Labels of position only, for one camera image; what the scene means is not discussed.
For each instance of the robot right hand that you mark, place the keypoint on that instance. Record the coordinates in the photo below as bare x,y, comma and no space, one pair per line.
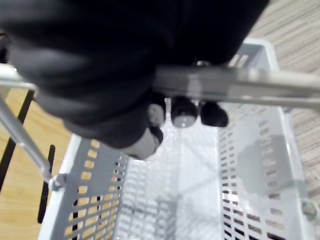
100,62

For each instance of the white perforated plastic shopping basket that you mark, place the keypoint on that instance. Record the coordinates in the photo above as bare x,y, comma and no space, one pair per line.
195,180

